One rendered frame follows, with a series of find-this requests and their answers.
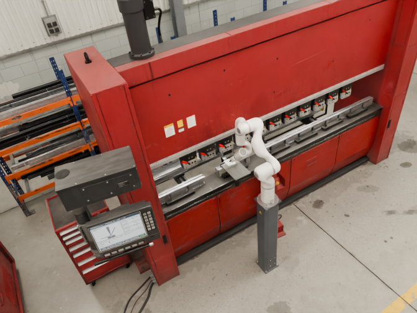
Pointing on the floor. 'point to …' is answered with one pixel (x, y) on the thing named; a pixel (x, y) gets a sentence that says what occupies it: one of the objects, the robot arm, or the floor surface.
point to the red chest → (97, 272)
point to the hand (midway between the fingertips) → (232, 160)
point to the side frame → (390, 80)
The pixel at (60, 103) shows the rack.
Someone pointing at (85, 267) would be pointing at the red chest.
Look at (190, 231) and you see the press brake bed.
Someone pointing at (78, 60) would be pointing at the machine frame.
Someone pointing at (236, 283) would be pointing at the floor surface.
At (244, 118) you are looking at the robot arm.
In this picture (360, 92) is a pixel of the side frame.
